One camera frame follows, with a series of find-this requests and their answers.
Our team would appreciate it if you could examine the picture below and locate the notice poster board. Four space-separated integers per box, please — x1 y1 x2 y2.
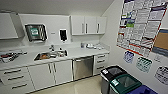
116 0 168 58

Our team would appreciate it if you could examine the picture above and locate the steel kitchen sink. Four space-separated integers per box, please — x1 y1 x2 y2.
32 49 70 62

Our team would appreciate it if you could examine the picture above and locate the white three-door wall cabinet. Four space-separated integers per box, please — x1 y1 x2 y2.
69 14 108 36

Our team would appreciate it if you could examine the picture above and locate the stainless steel dishwasher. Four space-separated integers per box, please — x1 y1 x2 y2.
72 55 95 81

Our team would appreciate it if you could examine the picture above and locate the steel paper towel dispenser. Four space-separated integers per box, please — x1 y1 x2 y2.
24 22 48 44

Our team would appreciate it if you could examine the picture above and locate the black wall soap dispenser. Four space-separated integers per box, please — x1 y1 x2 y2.
58 28 69 43

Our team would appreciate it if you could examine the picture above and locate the grey bin green lid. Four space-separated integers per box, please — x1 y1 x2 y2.
109 73 143 94

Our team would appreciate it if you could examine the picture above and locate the white sink base cabinet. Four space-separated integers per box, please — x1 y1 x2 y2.
27 59 74 91

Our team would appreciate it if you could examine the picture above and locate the brown cork board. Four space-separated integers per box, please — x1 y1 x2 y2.
153 28 168 56

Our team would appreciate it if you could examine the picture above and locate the small blue bottle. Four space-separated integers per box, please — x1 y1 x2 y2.
80 41 86 50

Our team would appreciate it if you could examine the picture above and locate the grey bin black lid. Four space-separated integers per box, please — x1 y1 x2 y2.
100 65 126 94

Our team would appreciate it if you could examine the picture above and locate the white bowl stack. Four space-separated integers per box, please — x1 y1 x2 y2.
85 42 94 50

